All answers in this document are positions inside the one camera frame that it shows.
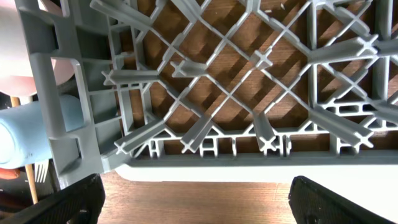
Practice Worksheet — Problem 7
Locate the white plastic fork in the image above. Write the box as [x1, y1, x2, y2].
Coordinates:
[34, 159, 49, 183]

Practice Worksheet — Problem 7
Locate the round black tray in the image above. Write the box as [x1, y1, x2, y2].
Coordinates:
[1, 160, 59, 219]

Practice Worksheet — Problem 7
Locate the wooden chopstick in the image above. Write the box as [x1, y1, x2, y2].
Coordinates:
[11, 96, 38, 204]

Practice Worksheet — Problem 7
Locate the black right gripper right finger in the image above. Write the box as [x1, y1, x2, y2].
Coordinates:
[288, 175, 391, 224]

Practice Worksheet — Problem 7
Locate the light blue plastic cup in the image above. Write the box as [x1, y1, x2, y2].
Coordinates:
[1, 95, 84, 169]

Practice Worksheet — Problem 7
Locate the orange carrot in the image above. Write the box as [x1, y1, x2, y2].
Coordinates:
[0, 168, 20, 180]

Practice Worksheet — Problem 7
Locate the grey plastic dishwasher rack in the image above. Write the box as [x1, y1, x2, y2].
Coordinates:
[16, 1, 397, 188]

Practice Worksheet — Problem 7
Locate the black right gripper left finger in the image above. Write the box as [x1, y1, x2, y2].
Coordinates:
[1, 174, 105, 224]

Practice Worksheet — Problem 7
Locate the pink plastic bowl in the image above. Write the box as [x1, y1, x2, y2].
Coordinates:
[1, 0, 74, 97]

